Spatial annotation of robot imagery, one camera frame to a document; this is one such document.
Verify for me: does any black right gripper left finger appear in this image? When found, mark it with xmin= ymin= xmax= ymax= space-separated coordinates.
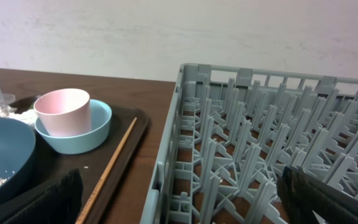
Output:
xmin=3 ymin=169 xmax=83 ymax=224

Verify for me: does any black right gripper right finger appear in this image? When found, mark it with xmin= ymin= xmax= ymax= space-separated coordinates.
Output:
xmin=277 ymin=166 xmax=358 ymax=224

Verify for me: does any dark blue plate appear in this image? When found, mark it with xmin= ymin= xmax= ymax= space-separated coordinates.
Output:
xmin=0 ymin=118 xmax=36 ymax=205

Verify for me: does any white tissue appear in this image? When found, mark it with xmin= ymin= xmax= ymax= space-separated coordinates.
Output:
xmin=0 ymin=105 xmax=38 ymax=127

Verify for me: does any grey plastic dishwasher rack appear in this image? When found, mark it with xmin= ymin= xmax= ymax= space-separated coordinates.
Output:
xmin=141 ymin=63 xmax=358 ymax=223

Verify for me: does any wooden chopstick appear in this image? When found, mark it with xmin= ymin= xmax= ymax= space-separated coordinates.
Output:
xmin=75 ymin=117 xmax=137 ymax=224

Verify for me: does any dark brown serving tray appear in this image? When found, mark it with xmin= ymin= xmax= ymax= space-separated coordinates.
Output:
xmin=0 ymin=105 xmax=150 ymax=223

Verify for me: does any pink plastic cup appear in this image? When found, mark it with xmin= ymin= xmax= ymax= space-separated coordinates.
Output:
xmin=34 ymin=88 xmax=91 ymax=137

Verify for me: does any light blue small bowl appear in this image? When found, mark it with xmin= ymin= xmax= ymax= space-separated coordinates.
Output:
xmin=35 ymin=99 xmax=112 ymax=154

